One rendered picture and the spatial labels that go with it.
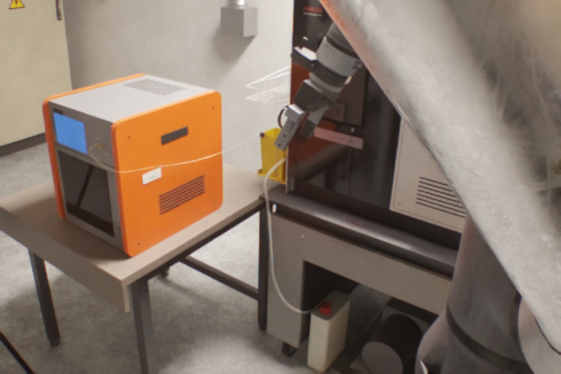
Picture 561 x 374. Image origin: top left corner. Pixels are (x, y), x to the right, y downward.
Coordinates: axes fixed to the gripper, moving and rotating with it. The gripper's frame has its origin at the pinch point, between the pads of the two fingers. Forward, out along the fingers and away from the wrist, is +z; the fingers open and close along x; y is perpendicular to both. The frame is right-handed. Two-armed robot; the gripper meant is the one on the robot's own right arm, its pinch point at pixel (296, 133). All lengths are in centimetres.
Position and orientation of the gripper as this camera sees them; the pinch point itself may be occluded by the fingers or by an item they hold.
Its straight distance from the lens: 115.5
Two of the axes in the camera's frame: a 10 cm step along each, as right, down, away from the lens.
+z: -4.3, 7.9, 4.5
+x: 4.6, -2.4, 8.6
